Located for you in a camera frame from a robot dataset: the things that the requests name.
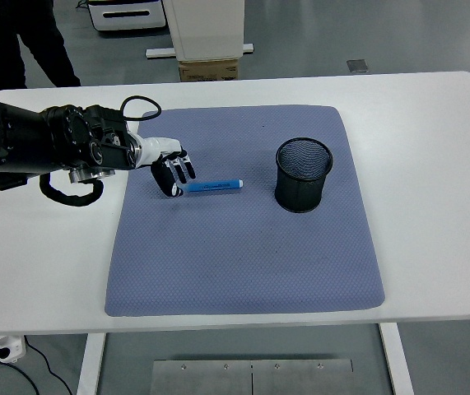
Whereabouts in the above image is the blue marker pen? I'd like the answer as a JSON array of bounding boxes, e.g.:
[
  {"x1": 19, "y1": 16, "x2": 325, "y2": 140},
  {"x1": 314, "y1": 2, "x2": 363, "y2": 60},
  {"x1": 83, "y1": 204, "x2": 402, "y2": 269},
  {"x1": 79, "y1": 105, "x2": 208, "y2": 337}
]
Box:
[{"x1": 180, "y1": 179, "x2": 246, "y2": 194}]

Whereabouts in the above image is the white floor foot bar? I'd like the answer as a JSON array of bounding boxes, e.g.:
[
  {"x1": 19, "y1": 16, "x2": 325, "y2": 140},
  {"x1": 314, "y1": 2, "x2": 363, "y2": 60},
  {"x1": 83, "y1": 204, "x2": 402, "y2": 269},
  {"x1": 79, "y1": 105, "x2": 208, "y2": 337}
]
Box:
[{"x1": 146, "y1": 42, "x2": 256, "y2": 58}]

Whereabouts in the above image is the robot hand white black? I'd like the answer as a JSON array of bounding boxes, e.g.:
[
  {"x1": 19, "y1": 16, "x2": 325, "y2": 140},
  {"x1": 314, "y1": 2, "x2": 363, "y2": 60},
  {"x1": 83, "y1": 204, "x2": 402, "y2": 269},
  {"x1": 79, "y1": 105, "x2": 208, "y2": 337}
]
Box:
[{"x1": 135, "y1": 137, "x2": 197, "y2": 198}]

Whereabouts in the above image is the blue-grey textured mat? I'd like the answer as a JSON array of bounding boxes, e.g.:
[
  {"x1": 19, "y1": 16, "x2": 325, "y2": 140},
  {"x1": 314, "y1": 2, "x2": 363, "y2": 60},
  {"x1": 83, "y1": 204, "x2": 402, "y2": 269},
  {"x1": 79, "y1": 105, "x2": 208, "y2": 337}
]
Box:
[{"x1": 105, "y1": 105, "x2": 386, "y2": 317}]

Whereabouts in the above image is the white table leg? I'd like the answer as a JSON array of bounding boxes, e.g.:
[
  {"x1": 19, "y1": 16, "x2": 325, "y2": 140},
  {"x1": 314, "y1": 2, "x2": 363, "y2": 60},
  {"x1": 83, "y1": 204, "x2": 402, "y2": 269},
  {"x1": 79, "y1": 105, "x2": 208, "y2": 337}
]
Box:
[
  {"x1": 76, "y1": 332, "x2": 107, "y2": 395},
  {"x1": 378, "y1": 323, "x2": 415, "y2": 395}
]

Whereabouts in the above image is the cardboard box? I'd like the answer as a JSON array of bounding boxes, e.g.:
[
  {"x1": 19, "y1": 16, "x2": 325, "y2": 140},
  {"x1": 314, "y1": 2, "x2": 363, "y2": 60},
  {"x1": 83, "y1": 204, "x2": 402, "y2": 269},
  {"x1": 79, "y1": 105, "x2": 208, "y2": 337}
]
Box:
[{"x1": 178, "y1": 57, "x2": 240, "y2": 82}]

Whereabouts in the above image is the grey metal plate with screws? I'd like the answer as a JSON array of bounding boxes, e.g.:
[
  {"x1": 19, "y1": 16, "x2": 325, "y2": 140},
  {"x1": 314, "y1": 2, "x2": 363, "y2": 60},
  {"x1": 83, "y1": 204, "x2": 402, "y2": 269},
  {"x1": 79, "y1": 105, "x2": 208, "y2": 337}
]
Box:
[{"x1": 151, "y1": 359, "x2": 395, "y2": 395}]

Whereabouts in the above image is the black mesh pen holder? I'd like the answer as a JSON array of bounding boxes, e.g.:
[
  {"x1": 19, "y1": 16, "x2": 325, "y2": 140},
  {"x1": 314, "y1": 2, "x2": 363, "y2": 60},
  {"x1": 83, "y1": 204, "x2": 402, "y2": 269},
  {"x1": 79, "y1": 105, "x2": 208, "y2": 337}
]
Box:
[{"x1": 274, "y1": 137, "x2": 335, "y2": 214}]

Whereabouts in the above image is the white power strip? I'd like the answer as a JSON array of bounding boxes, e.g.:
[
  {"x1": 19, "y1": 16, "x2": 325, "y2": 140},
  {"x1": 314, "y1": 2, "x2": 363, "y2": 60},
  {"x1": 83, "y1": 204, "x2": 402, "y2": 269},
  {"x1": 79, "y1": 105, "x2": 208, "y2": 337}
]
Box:
[{"x1": 0, "y1": 335, "x2": 27, "y2": 363}]

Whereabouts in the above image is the white cabinet panel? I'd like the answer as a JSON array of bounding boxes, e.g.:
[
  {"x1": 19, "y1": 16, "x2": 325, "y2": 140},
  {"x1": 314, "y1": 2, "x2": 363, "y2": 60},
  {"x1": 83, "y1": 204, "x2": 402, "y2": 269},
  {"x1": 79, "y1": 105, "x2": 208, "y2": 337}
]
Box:
[{"x1": 164, "y1": 0, "x2": 247, "y2": 63}]

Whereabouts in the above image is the white unit with black slot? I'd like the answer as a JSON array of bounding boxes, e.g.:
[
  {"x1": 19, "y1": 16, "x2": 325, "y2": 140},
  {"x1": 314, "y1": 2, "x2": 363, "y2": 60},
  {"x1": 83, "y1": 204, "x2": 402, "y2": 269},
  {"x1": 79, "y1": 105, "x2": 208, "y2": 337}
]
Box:
[{"x1": 86, "y1": 0, "x2": 168, "y2": 33}]

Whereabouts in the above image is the black floor cable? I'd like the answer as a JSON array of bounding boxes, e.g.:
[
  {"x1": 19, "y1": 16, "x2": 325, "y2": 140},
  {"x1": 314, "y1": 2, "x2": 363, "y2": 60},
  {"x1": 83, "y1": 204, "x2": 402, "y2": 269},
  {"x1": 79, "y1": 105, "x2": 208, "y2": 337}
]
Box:
[{"x1": 0, "y1": 339, "x2": 73, "y2": 395}]

